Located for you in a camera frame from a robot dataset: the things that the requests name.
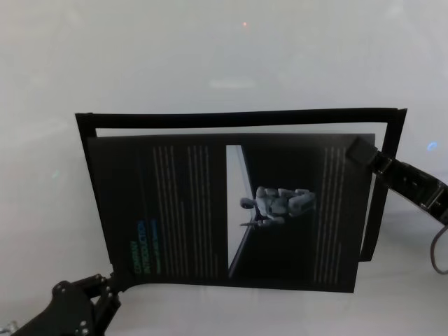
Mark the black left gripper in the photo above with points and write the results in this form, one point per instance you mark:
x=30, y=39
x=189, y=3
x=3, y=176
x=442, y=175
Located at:
x=77, y=308

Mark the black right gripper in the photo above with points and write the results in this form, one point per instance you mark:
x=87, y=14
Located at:
x=409, y=182

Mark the black company introduction poster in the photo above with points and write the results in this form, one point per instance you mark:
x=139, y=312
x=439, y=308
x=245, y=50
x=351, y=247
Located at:
x=192, y=210

